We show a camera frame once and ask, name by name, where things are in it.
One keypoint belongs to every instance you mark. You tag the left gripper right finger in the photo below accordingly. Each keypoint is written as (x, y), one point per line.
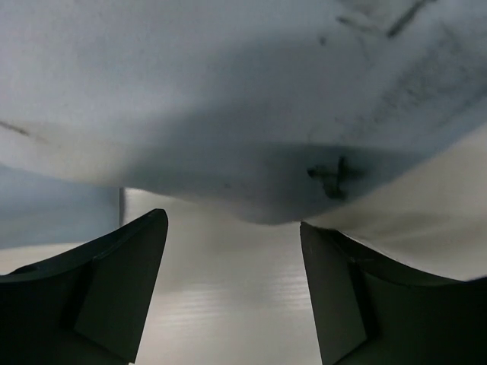
(370, 309)

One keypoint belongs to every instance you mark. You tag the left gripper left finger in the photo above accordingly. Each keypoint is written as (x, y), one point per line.
(87, 305)

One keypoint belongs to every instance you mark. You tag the white pillow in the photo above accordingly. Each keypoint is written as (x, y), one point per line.
(366, 117)

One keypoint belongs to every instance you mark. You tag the light blue pillowcase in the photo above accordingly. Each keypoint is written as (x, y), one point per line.
(37, 210)

